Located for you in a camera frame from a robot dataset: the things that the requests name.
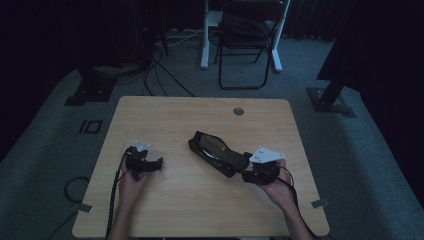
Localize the black folding chair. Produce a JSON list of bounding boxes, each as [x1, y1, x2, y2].
[[214, 0, 287, 91]]

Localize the white desk leg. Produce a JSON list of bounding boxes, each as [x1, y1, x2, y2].
[[270, 0, 291, 73], [200, 0, 224, 70]]

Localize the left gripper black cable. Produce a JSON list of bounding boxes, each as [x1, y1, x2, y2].
[[105, 149, 130, 240]]

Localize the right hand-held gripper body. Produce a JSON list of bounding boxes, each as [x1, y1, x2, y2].
[[249, 146, 287, 186]]

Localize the black pencil case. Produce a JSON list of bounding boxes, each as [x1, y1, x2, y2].
[[188, 130, 251, 179]]

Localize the person's left hand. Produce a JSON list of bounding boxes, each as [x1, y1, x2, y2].
[[118, 163, 153, 208]]

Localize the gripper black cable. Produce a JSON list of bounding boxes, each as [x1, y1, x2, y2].
[[275, 165, 321, 240], [105, 149, 130, 240]]

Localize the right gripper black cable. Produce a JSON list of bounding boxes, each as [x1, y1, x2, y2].
[[275, 165, 321, 240]]

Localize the person's right hand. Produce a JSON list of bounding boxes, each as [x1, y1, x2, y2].
[[261, 159, 297, 212]]

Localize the white floor cable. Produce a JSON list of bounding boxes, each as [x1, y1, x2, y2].
[[155, 29, 205, 48]]

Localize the black floor cables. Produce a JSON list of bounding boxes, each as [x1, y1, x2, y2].
[[141, 46, 196, 98]]

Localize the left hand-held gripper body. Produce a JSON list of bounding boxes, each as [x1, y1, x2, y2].
[[124, 139, 151, 182]]

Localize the black stand base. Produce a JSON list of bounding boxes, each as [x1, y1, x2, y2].
[[64, 66, 118, 107], [306, 78, 357, 119]]

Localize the grey tape piece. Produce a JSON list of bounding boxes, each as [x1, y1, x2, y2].
[[71, 202, 93, 214], [310, 198, 330, 210]]

